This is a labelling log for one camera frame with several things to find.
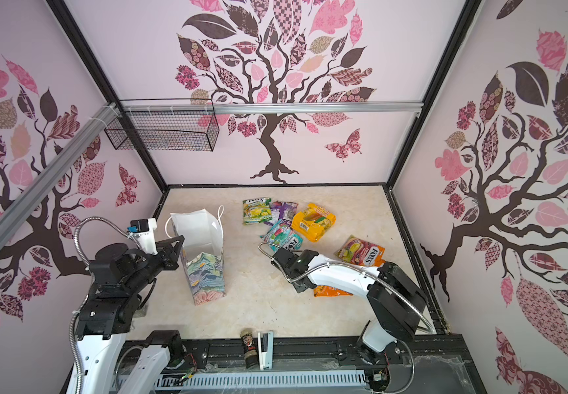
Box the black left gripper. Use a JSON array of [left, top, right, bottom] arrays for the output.
[[125, 235, 185, 294]]

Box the floral paper bag white inside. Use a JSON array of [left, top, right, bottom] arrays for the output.
[[164, 205, 226, 306]]

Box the orange corn chips bag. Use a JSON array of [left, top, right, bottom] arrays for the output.
[[313, 286, 351, 297]]

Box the Fox's fruits oval candy bag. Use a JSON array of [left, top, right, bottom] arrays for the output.
[[335, 236, 385, 267]]

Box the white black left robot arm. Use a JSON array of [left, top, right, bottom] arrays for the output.
[[67, 236, 186, 393]]

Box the teal Fox's candy bag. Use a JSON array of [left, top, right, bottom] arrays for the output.
[[262, 219, 303, 252]]

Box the purple candy bag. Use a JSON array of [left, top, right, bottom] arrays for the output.
[[266, 200, 299, 226]]

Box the green yellow candy bag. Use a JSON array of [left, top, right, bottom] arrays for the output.
[[243, 197, 272, 225]]

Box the yellow snack pack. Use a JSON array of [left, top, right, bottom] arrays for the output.
[[291, 203, 336, 242]]

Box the left metal flexible conduit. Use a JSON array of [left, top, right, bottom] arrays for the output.
[[68, 215, 129, 394]]

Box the metal flexible conduit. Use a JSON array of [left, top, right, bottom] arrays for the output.
[[258, 242, 435, 335], [68, 215, 129, 394]]

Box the small dark spice jar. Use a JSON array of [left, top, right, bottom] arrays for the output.
[[240, 329, 259, 369]]

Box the right metal flexible conduit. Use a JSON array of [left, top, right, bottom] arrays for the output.
[[258, 242, 435, 335]]

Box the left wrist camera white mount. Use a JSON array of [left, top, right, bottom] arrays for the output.
[[127, 218, 157, 255]]

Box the black wire basket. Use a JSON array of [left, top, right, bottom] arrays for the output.
[[104, 98, 221, 152]]

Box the white slotted cable duct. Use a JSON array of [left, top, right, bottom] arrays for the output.
[[143, 370, 367, 393]]

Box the aluminium rail back wall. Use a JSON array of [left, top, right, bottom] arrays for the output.
[[123, 101, 423, 115]]

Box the aluminium rail wall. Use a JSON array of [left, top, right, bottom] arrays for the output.
[[0, 103, 119, 250], [123, 101, 423, 115]]

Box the aluminium rail left wall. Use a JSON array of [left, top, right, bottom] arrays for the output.
[[0, 103, 119, 250]]

